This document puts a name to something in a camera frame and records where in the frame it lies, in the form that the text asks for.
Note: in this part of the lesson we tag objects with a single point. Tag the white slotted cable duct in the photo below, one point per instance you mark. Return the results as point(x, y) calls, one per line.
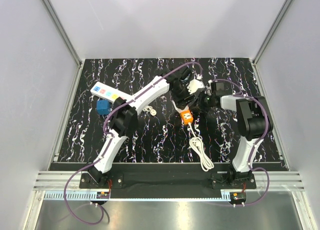
point(76, 195)

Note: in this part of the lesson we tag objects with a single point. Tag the blue cube socket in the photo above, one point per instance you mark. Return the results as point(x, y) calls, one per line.
point(103, 107)

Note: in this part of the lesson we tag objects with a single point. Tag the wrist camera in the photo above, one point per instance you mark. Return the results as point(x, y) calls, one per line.
point(195, 85)
point(218, 88)

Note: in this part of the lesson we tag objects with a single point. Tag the white multicolour power strip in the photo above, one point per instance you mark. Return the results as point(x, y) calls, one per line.
point(106, 92)

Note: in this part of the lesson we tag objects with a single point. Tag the orange power strip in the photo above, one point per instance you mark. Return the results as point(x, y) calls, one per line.
point(187, 117)

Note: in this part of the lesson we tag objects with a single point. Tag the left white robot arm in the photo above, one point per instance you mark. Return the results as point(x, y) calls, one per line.
point(122, 121)

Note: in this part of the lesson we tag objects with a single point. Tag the white plug with cord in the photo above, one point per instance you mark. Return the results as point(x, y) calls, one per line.
point(150, 110)

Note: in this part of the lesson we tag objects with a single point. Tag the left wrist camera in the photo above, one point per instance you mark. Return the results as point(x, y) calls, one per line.
point(195, 85)

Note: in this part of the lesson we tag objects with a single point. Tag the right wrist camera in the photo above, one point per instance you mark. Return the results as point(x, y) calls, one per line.
point(218, 88)

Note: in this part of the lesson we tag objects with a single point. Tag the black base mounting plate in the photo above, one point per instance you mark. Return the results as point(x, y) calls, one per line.
point(165, 181)

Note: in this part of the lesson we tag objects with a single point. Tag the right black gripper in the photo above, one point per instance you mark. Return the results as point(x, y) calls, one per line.
point(198, 101)

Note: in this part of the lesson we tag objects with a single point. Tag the white cube socket adapter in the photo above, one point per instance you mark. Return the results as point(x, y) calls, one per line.
point(180, 109)

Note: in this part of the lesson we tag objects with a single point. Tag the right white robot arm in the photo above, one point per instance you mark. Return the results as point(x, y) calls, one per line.
point(254, 122)

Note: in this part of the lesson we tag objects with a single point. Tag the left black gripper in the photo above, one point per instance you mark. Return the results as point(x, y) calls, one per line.
point(180, 102)

